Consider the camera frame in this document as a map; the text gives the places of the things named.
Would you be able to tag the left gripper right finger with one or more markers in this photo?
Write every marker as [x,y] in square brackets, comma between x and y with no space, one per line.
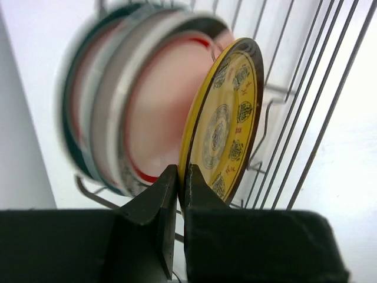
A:
[207,235]

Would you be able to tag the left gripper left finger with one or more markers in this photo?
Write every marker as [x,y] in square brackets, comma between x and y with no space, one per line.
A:
[142,240]

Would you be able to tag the yellow patterned plate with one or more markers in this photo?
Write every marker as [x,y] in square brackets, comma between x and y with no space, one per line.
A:
[222,123]

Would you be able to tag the white plate teal rim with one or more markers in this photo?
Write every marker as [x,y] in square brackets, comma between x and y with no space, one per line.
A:
[73,101]

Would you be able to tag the white plate red rim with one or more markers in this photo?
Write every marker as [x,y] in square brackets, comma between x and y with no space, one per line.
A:
[158,105]

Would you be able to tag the white plate grey rim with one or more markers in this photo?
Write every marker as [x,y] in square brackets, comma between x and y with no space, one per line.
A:
[113,76]

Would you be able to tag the wire dish rack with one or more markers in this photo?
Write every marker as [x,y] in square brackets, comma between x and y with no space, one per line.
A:
[309,49]

